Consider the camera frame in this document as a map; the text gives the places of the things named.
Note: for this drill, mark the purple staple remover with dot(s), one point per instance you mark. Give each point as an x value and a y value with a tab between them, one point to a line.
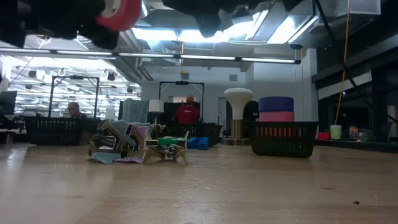
129	160

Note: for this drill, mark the dark monitor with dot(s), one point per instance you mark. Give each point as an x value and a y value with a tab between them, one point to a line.
7	102

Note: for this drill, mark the black cabinet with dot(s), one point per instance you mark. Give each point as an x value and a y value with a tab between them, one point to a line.
251	118

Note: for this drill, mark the long light bar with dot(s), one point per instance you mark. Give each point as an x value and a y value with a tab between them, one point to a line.
149	55

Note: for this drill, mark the black gantry frame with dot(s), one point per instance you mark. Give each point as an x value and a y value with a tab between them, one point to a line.
74	77
182	82

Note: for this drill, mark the red container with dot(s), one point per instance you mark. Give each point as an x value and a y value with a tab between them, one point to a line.
323	136

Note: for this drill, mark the pink tape roll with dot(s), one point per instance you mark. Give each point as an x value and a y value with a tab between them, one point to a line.
276	116

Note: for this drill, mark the red tape roll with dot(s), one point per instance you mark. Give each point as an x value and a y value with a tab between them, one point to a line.
130	12

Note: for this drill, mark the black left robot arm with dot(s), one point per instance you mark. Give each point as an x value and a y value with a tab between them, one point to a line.
12	21

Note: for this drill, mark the yellow stapler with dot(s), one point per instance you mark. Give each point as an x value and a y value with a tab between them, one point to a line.
168	137

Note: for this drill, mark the small white-shade lamp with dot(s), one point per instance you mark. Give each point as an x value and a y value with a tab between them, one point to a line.
156	105

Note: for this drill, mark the white mushroom lamp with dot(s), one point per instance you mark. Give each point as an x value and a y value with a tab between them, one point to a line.
238	96

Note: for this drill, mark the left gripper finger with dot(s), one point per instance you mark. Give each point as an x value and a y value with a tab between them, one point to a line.
101	35

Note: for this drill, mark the grey cloth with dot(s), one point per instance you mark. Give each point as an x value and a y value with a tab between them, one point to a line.
133	110

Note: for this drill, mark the blue tape roll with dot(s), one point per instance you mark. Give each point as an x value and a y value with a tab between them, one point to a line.
276	104

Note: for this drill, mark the person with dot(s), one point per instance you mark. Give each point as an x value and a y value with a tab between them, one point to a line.
186	115
74	109

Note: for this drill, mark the pale green cup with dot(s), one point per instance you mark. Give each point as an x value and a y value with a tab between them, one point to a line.
335	132

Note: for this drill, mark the green stapler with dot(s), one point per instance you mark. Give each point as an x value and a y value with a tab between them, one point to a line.
169	141

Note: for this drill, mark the grey staple remover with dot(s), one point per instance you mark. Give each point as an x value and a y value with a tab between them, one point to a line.
147	154

